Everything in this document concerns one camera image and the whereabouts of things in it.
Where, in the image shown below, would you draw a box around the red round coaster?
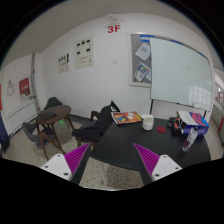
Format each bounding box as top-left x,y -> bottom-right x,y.
156,126 -> 166,133

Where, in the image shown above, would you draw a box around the white wall poster right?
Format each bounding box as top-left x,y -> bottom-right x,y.
75,36 -> 95,69

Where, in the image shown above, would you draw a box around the white radiator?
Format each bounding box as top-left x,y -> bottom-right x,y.
7,100 -> 37,134

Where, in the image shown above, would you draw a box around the blue white cardboard box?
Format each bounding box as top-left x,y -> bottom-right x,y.
177,110 -> 209,135

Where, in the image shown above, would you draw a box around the colourful book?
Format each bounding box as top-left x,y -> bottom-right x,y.
111,111 -> 142,124

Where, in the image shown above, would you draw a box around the white wall poster left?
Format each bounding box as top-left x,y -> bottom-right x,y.
58,53 -> 70,73

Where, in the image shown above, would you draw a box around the white ceramic mug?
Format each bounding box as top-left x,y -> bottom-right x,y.
142,114 -> 154,131

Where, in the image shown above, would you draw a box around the white wall poster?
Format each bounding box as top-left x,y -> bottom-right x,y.
58,53 -> 70,73
75,36 -> 95,69

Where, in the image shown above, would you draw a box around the black red small items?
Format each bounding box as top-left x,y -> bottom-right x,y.
168,117 -> 181,134

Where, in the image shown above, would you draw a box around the clear plastic water bottle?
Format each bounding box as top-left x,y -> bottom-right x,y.
182,127 -> 198,152

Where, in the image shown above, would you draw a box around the grey pin board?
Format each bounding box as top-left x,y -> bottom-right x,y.
128,32 -> 156,88

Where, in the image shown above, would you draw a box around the red 3F sign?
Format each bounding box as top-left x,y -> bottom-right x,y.
107,25 -> 121,34

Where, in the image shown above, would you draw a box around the red wall poster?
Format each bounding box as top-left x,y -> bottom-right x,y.
18,78 -> 31,99

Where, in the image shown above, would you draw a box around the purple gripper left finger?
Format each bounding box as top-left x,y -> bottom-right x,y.
42,143 -> 91,180

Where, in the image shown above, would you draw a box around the grey wooden chair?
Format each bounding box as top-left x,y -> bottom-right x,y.
22,122 -> 55,149

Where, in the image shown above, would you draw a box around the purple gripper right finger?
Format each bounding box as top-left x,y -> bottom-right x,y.
134,143 -> 181,181

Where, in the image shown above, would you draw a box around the large whiteboard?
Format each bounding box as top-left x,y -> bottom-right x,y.
150,39 -> 213,111

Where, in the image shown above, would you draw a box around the round brown wooden table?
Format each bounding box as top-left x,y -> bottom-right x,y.
36,105 -> 74,159

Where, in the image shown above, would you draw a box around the black table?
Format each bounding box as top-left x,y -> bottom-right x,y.
91,118 -> 211,171

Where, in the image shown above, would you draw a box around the dark green chair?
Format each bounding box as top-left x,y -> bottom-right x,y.
44,97 -> 62,109

